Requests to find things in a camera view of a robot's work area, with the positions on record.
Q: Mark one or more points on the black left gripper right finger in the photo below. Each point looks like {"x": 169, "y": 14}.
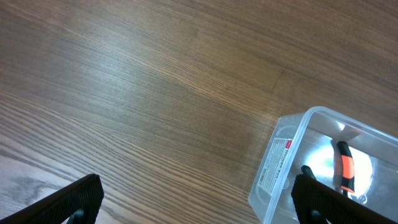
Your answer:
{"x": 317, "y": 203}

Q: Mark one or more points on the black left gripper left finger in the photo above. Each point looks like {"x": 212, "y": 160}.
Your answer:
{"x": 78, "y": 202}

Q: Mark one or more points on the orange black needle-nose pliers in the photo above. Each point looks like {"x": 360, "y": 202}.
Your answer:
{"x": 346, "y": 166}

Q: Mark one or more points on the clear plastic container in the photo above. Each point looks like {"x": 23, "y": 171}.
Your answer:
{"x": 310, "y": 139}

